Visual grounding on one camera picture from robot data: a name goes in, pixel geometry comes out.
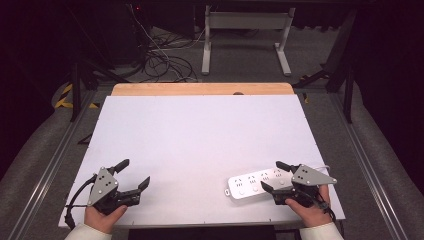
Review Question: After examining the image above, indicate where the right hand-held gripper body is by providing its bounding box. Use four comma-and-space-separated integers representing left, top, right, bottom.
272, 163, 338, 208

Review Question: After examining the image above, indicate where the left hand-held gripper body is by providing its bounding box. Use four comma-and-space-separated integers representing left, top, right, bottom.
87, 166, 143, 216

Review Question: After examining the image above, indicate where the white power strip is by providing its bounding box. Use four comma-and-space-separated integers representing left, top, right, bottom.
224, 167, 296, 201

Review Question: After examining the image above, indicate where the person's left hand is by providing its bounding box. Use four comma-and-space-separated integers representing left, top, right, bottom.
83, 203, 129, 235

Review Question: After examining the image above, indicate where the person's right hand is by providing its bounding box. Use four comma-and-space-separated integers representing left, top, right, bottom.
284, 184, 333, 229

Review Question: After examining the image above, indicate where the white board table cover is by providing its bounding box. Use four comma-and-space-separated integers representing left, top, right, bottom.
58, 94, 347, 229

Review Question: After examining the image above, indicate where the yellow black hazard tape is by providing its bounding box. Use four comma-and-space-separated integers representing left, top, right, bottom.
54, 83, 100, 110

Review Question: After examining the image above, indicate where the black metal stand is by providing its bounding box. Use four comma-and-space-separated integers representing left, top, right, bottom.
66, 6, 131, 123
293, 8, 359, 124

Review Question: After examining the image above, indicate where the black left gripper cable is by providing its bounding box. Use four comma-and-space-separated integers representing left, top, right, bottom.
64, 173, 98, 231

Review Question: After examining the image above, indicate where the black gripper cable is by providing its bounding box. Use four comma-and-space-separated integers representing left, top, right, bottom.
308, 191, 338, 224
64, 173, 98, 231

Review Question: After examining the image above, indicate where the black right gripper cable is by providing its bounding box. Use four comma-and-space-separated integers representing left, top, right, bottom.
308, 191, 338, 224

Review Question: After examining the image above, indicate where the aluminium floor rail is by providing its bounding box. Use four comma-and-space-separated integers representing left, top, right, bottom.
328, 91, 403, 240
7, 89, 98, 240

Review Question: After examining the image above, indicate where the tangle of black floor cables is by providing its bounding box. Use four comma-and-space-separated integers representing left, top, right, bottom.
128, 31, 201, 84

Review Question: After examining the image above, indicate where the white floor cable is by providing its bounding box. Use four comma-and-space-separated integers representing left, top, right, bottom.
129, 3, 207, 83

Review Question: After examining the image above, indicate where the white metal desk frame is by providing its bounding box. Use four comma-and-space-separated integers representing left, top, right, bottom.
201, 5, 297, 77

